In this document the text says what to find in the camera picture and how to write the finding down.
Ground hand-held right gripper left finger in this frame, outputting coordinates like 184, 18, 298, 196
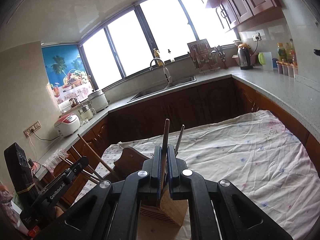
34, 145, 164, 240

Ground yellow oil bottle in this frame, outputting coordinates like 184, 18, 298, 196
277, 42, 287, 62

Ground wooden chopstick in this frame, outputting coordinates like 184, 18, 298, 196
160, 119, 171, 189
59, 156, 102, 183
77, 134, 119, 179

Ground wooden cutting board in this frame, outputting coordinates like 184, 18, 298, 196
187, 39, 210, 55

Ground lace cloth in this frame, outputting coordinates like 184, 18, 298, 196
42, 149, 67, 174

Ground pink plastic bag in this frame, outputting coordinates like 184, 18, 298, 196
0, 185, 15, 220

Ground spice jar set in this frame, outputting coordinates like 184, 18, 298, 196
276, 60, 299, 78

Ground steel sink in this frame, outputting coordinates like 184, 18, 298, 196
127, 75, 197, 103

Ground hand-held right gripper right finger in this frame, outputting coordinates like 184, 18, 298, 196
167, 145, 293, 240

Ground black device with rubber band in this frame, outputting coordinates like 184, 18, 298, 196
4, 142, 39, 202

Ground wooden base cabinets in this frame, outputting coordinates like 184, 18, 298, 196
40, 77, 320, 180

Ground steel electric kettle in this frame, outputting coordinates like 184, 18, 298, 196
237, 47, 255, 70

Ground white printed cloth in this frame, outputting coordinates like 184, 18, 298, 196
82, 109, 318, 240

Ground person's left hand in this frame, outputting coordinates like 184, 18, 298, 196
55, 206, 69, 218

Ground large white rice cooker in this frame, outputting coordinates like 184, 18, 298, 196
88, 89, 109, 112

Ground palm print roller blind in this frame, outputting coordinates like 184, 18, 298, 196
41, 44, 94, 105

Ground metal kitchen faucet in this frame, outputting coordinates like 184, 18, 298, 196
149, 58, 173, 84

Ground wooden utensil holder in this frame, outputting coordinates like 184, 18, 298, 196
110, 147, 189, 227

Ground pink and white rice cooker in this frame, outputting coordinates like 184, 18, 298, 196
54, 114, 81, 138

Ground grey metal chopstick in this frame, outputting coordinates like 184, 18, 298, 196
174, 125, 185, 157

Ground white pitcher with green handle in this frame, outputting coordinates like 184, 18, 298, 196
258, 52, 274, 71

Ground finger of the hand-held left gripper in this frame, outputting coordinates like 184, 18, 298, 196
54, 156, 90, 180

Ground grey kitchen countertop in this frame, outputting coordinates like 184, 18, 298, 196
32, 62, 320, 175

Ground wall outlet strip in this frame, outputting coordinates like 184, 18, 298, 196
24, 121, 41, 137

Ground kitchen window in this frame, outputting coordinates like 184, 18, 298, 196
77, 0, 238, 90

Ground metal dish rack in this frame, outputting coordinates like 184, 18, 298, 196
189, 45, 227, 74

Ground wooden wall cabinets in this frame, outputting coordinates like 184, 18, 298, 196
185, 0, 283, 33

